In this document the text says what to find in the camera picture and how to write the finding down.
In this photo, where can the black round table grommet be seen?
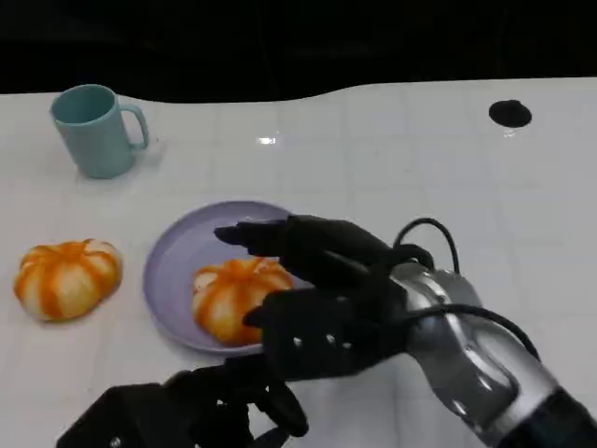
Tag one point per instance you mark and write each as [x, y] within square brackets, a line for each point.
[509, 113]

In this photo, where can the black backdrop cloth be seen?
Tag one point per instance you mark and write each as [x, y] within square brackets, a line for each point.
[280, 42]

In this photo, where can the lilac plate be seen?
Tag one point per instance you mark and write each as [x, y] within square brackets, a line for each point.
[177, 261]

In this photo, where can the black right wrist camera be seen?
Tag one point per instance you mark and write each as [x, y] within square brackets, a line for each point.
[326, 326]

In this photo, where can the pale green mug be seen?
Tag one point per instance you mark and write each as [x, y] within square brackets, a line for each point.
[93, 140]

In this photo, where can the orange and white bread roll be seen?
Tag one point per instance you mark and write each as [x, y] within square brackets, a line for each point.
[238, 298]
[65, 280]

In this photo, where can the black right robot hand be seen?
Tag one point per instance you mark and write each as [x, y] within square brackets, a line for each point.
[326, 247]

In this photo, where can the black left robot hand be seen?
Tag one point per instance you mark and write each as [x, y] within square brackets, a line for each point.
[186, 406]

